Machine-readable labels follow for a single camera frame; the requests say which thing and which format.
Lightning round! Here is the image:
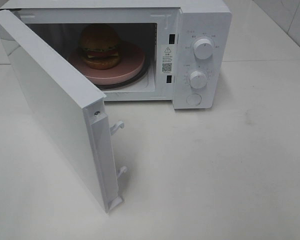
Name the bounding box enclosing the round white door button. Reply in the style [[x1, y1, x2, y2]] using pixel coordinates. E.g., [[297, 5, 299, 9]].
[[186, 93, 202, 106]]

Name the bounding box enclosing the pink round plate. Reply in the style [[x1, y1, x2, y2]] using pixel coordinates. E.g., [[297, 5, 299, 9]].
[[68, 41, 146, 86]]

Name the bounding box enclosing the white microwave door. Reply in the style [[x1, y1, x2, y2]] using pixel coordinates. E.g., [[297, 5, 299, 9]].
[[0, 10, 127, 212]]

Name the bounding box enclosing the burger with lettuce and cheese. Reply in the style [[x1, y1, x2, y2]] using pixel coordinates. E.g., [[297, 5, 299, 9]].
[[78, 23, 121, 70]]

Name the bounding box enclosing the glass microwave turntable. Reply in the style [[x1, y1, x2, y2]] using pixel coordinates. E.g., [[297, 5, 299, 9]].
[[95, 60, 151, 90]]

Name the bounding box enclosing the lower white microwave knob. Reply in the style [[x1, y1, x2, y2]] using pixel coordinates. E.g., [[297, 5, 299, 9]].
[[189, 70, 208, 89]]

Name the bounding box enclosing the white microwave knob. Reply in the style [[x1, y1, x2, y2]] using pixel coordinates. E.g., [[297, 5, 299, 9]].
[[192, 36, 214, 60], [189, 70, 208, 89]]

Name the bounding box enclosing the white warning label sticker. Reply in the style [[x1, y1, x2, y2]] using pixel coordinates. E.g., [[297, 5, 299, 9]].
[[159, 44, 176, 75]]

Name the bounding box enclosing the white microwave oven body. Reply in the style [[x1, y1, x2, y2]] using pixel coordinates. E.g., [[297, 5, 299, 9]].
[[0, 0, 232, 111]]

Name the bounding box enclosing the upper white microwave knob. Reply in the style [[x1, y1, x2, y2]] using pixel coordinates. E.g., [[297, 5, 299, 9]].
[[192, 36, 214, 60]]

